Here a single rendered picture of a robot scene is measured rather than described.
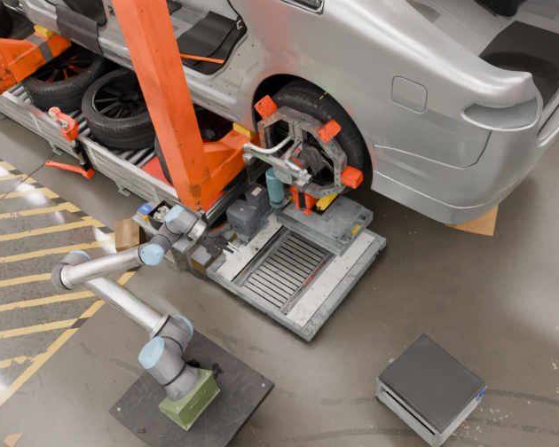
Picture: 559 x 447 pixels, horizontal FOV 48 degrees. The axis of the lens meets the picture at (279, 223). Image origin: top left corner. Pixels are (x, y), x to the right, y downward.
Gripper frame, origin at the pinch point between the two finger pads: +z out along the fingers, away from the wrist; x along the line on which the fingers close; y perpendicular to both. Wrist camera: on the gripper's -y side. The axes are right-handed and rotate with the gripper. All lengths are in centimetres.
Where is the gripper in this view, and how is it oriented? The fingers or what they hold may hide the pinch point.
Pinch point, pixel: (240, 254)
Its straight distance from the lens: 282.3
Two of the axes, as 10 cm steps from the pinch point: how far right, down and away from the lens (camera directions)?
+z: 8.0, 5.7, 1.9
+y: -6.0, 7.5, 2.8
